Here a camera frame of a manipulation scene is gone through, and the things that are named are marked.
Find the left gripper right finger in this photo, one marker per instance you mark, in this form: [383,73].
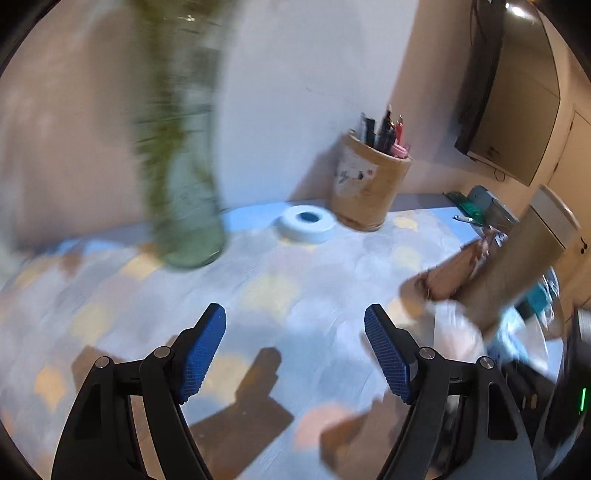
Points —
[462,418]

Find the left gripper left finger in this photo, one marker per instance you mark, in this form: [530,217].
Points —
[99,440]

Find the teal knitted item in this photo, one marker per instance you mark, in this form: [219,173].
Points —
[536,301]

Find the brown leather pouch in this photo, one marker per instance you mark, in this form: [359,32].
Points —
[445,280]

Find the patterned tablecloth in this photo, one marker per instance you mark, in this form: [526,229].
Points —
[294,391]

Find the white tape roll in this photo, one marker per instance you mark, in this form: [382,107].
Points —
[306,224]

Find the round wooden pen holder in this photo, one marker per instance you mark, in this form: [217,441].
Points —
[366,183]

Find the pens in holder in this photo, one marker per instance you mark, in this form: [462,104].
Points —
[385,136]

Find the green glass vase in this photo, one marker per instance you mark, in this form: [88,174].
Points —
[184,161]

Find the wall mounted television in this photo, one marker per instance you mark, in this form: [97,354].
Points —
[510,96]

